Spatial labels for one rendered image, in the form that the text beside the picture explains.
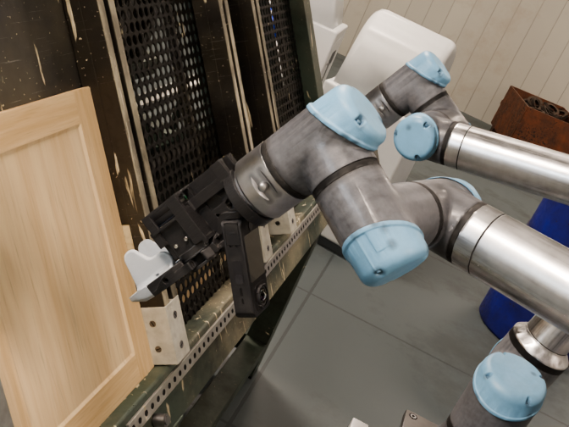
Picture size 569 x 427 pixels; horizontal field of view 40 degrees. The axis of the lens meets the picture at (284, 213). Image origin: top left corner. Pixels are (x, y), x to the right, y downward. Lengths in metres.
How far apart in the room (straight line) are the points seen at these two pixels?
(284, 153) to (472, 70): 8.63
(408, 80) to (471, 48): 7.93
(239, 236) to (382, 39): 3.50
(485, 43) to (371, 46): 5.13
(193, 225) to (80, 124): 0.63
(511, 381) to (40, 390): 0.76
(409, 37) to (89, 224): 3.08
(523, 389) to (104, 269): 0.76
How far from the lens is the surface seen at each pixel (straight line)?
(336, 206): 0.76
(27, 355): 1.29
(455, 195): 0.86
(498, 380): 1.36
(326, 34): 6.21
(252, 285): 0.86
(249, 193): 0.81
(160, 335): 1.58
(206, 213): 0.86
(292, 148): 0.78
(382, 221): 0.74
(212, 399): 2.76
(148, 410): 1.53
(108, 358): 1.48
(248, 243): 0.85
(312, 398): 3.30
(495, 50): 9.35
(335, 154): 0.76
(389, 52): 4.26
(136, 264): 0.91
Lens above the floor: 1.87
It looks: 23 degrees down
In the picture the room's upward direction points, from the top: 24 degrees clockwise
